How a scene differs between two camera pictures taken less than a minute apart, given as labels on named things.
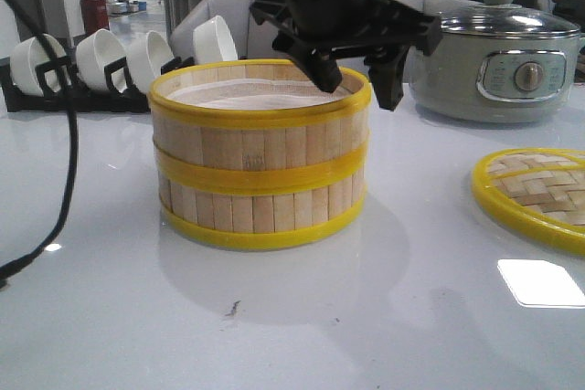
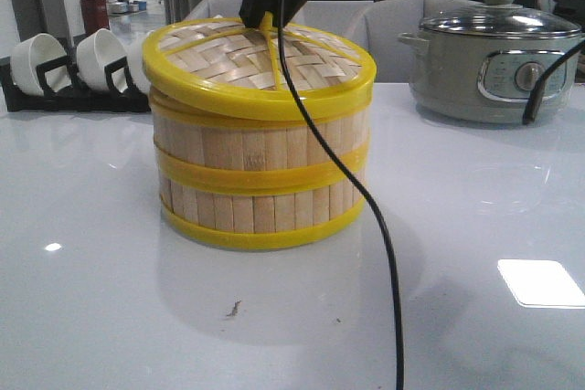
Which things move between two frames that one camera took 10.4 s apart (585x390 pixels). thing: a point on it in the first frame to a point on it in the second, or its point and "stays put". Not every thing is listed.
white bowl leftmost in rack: [29, 52] stays put
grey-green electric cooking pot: [493, 78] stays put
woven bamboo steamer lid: [541, 191] to [223, 68]
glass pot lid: [500, 16] stays put
